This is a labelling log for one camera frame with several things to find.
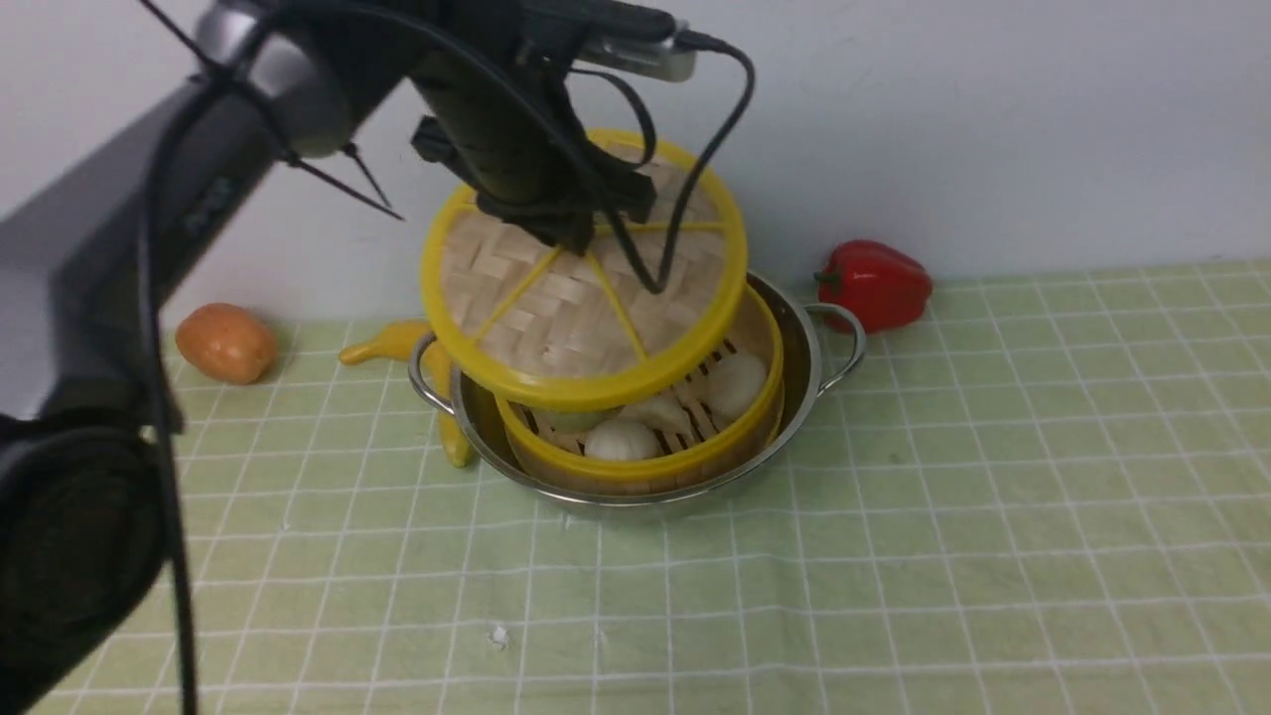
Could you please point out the white toy bun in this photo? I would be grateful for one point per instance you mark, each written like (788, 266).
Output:
(733, 386)
(620, 440)

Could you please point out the red toy bell pepper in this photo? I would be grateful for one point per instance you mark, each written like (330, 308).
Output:
(883, 287)

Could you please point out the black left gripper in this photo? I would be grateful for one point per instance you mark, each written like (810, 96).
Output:
(523, 148)

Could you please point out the bamboo steamer basket yellow rim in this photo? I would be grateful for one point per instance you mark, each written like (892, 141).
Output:
(556, 457)

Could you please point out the green checkered tablecloth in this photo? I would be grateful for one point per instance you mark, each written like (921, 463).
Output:
(1050, 496)

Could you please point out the yellow toy banana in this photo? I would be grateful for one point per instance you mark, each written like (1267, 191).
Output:
(397, 341)

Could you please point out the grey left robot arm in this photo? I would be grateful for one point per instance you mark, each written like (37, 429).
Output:
(90, 498)

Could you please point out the white toy bun right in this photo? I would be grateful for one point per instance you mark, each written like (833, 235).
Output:
(733, 386)

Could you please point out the white toy bun front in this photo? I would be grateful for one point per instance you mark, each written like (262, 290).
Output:
(620, 440)

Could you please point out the stainless steel pot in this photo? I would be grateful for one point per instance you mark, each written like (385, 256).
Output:
(803, 376)

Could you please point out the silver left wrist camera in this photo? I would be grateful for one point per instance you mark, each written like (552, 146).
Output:
(638, 40)

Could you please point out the yellow woven bamboo steamer lid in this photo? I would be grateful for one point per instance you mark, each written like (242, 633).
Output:
(549, 328)

